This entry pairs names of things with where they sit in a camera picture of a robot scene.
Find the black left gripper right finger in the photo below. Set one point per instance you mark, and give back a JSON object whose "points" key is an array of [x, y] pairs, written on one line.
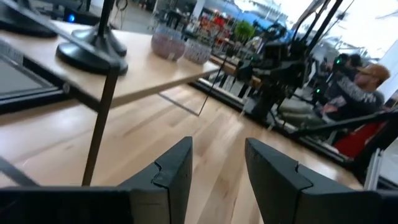
{"points": [[280, 193]]}

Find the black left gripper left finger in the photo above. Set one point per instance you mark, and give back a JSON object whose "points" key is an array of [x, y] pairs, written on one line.
{"points": [[161, 193]]}

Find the pink patterned candle tin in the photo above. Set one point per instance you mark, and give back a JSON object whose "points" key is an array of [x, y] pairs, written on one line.
{"points": [[168, 46]]}

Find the short black candlestick holder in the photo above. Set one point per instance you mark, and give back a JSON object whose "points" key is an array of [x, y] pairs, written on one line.
{"points": [[93, 63]]}

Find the tall black candlestick holder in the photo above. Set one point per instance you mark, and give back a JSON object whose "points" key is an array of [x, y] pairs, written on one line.
{"points": [[28, 29]]}

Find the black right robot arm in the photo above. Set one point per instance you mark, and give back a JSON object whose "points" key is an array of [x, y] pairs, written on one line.
{"points": [[264, 102]]}

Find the small green plant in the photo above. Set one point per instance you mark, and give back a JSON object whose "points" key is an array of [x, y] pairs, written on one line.
{"points": [[244, 31]]}

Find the person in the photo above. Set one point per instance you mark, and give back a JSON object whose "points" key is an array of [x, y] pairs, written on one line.
{"points": [[351, 96]]}

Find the red chair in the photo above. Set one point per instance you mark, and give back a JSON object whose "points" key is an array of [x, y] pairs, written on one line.
{"points": [[357, 141]]}

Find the black computer tower blue lights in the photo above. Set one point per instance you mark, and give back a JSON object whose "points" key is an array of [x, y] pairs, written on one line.
{"points": [[87, 18]]}

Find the black camera frame strut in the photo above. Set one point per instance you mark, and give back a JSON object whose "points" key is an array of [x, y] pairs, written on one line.
{"points": [[357, 123], [324, 25]]}

